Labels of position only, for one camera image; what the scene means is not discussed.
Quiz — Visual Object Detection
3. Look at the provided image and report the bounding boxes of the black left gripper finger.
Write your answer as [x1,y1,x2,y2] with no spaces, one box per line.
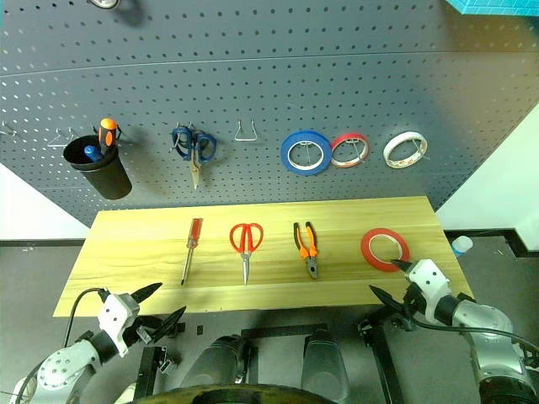
[152,305,188,342]
[130,281,164,306]

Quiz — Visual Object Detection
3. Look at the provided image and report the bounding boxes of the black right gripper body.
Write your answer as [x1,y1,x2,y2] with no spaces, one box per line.
[401,271,427,333]

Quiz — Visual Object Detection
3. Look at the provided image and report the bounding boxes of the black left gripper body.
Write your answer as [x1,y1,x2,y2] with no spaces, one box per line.
[121,300,169,348]

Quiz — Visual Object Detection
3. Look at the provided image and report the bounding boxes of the grey metal pegboard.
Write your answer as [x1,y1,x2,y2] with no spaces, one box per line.
[0,0,539,229]

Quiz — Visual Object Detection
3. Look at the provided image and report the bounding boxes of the orange black pliers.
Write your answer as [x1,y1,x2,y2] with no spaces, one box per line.
[292,221,320,281]

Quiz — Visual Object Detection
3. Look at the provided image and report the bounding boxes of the dark round disc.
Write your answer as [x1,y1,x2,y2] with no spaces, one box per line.
[138,381,351,404]

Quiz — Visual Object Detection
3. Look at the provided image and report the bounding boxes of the white patterned tape roll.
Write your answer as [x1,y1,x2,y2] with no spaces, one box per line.
[382,130,430,169]

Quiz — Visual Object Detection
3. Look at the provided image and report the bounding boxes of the black cup holder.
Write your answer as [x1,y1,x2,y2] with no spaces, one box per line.
[62,134,133,201]

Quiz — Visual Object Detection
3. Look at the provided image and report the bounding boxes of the red and white tape roll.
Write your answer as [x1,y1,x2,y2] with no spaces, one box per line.
[329,132,371,169]

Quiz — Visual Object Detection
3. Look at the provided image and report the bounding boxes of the blue tape roll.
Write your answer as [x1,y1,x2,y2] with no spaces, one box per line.
[280,129,333,177]

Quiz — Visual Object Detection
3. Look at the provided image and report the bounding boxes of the orange black screwdriver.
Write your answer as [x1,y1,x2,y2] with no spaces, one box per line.
[98,118,119,157]

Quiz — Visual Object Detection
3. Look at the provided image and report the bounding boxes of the teal box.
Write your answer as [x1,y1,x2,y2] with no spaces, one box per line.
[445,0,539,18]

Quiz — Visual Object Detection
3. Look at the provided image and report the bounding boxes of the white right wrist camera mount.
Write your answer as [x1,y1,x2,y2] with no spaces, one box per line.
[404,258,452,326]

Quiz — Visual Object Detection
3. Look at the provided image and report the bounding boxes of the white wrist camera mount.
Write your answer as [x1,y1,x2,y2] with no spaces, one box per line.
[404,258,452,326]
[97,292,141,359]

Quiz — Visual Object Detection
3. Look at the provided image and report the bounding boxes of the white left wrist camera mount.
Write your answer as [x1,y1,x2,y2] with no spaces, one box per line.
[97,292,141,359]

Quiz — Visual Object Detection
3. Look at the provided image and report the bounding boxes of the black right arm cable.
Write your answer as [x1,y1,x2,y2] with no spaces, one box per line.
[408,314,539,355]

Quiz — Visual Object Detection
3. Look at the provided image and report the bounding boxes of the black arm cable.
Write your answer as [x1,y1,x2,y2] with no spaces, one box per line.
[408,314,539,355]
[62,287,111,347]

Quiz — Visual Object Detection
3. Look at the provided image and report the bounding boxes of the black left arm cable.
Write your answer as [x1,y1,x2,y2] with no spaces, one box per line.
[62,287,111,347]

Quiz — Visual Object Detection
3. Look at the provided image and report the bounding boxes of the red handled screwdriver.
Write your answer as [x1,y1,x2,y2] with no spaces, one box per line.
[179,217,205,287]

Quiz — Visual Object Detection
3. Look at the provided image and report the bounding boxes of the red handled scissors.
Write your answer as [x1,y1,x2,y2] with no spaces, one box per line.
[228,221,265,286]

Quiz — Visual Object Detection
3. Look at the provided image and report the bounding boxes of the blue handled scissors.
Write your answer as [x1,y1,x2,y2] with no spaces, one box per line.
[170,125,219,192]

